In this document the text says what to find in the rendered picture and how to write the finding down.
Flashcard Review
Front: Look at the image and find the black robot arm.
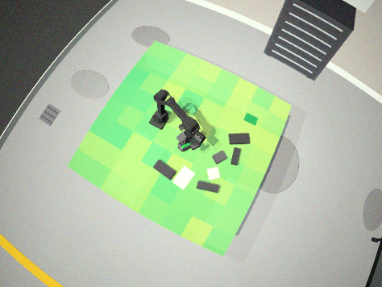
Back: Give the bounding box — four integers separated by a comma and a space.
152, 89, 206, 144

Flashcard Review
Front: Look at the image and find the small green flat block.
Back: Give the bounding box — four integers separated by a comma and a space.
244, 113, 258, 125

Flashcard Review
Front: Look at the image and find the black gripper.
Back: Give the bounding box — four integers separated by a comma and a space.
179, 124, 201, 150

